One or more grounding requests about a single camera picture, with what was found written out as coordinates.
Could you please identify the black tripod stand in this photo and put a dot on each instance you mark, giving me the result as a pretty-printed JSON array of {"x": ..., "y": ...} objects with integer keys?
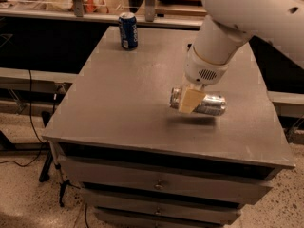
[{"x": 44, "y": 176}]

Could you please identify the brass middle drawer knob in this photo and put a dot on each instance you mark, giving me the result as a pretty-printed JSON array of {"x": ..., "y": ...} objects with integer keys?
[{"x": 158, "y": 212}]

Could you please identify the brass top drawer knob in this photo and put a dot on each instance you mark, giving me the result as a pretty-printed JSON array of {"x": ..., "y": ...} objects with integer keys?
[{"x": 158, "y": 185}]

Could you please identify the grey drawer cabinet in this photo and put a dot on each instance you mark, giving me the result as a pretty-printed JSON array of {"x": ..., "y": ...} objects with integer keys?
[{"x": 116, "y": 135}]

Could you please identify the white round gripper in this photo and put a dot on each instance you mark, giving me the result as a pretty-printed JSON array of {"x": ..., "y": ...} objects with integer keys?
[{"x": 202, "y": 69}]

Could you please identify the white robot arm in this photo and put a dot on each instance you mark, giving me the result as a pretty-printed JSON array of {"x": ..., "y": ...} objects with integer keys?
[{"x": 229, "y": 25}]

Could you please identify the grey metal rail frame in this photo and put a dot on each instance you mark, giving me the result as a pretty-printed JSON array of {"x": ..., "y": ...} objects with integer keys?
[{"x": 152, "y": 13}]

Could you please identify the silver redbull can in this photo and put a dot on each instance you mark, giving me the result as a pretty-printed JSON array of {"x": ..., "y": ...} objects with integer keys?
[{"x": 213, "y": 105}]

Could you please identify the blue pepsi can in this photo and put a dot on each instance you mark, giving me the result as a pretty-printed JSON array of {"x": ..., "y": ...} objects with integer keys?
[{"x": 128, "y": 30}]

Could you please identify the brass drawer knob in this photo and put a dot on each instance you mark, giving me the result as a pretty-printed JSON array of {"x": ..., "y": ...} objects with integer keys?
[
  {"x": 158, "y": 185},
  {"x": 158, "y": 212}
]

